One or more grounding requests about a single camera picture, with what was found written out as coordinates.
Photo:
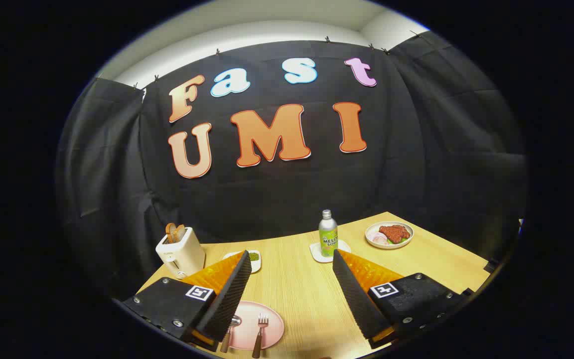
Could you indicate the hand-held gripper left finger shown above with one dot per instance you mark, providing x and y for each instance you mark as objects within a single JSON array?
[{"x": 227, "y": 294}]

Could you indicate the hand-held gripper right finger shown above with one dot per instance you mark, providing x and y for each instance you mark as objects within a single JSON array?
[{"x": 354, "y": 294}]

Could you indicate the pink round plate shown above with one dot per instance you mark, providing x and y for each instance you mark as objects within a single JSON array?
[{"x": 249, "y": 326}]

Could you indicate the white divided dish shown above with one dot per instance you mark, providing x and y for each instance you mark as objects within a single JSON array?
[{"x": 255, "y": 264}]

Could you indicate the white square coaster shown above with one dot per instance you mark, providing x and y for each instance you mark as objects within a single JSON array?
[{"x": 343, "y": 247}]

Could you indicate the cream white toaster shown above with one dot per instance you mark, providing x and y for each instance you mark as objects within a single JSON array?
[{"x": 182, "y": 257}]

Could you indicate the white oval food plate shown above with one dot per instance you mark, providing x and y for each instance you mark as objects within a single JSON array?
[{"x": 389, "y": 245}]

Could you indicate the green soda bottle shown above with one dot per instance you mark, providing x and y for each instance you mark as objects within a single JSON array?
[{"x": 328, "y": 239}]

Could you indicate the pink ham slices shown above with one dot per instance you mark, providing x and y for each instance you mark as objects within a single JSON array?
[{"x": 378, "y": 238}]

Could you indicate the green vegetable garnish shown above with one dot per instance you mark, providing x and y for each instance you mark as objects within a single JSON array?
[{"x": 402, "y": 241}]

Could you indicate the red-brown meat piece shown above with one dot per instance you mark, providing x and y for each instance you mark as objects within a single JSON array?
[{"x": 394, "y": 232}]

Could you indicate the brown toast slice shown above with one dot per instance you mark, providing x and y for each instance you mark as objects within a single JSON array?
[
  {"x": 181, "y": 232},
  {"x": 170, "y": 232}
]

